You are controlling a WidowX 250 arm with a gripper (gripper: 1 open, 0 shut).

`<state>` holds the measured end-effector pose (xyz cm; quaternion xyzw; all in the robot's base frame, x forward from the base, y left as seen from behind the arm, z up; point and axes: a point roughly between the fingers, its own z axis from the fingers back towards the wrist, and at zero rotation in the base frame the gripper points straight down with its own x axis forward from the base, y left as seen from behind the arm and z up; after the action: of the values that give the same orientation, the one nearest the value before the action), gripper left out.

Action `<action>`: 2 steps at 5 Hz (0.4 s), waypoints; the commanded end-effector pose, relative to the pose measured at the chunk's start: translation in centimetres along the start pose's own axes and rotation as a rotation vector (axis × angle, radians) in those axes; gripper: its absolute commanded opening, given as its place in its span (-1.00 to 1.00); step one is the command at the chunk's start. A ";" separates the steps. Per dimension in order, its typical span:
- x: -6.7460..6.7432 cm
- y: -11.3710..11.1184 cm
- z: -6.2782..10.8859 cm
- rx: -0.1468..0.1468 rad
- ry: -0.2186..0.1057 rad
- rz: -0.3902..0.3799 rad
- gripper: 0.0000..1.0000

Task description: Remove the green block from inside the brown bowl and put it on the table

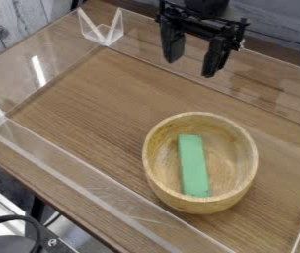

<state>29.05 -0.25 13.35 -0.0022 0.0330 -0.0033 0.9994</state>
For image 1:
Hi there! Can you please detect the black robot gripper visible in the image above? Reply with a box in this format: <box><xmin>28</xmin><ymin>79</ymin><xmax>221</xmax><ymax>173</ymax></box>
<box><xmin>155</xmin><ymin>0</ymin><xmax>251</xmax><ymax>78</ymax></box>

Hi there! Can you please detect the green rectangular block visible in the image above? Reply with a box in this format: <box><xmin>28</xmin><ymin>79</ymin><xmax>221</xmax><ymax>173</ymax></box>
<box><xmin>177</xmin><ymin>134</ymin><xmax>209</xmax><ymax>198</ymax></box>

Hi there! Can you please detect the light wooden bowl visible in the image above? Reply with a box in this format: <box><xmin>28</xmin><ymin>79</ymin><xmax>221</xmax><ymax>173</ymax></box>
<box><xmin>143</xmin><ymin>112</ymin><xmax>257</xmax><ymax>214</ymax></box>

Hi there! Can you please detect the black table leg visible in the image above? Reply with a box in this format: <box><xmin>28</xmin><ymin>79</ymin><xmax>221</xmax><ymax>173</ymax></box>
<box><xmin>30</xmin><ymin>197</ymin><xmax>46</xmax><ymax>221</ymax></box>

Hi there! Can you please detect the clear acrylic corner bracket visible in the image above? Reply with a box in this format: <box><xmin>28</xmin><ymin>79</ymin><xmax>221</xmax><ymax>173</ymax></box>
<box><xmin>76</xmin><ymin>8</ymin><xmax>124</xmax><ymax>46</ymax></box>

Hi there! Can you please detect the clear acrylic tray wall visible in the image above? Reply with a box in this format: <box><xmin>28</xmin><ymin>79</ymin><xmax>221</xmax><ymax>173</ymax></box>
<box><xmin>0</xmin><ymin>117</ymin><xmax>235</xmax><ymax>253</ymax></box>

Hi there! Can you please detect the black metal base plate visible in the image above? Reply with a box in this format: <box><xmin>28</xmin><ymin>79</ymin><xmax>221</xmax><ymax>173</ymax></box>
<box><xmin>25</xmin><ymin>224</ymin><xmax>78</xmax><ymax>253</ymax></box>

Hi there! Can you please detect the black cable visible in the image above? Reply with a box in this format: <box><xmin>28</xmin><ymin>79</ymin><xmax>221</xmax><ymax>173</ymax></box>
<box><xmin>0</xmin><ymin>214</ymin><xmax>45</xmax><ymax>253</ymax></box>

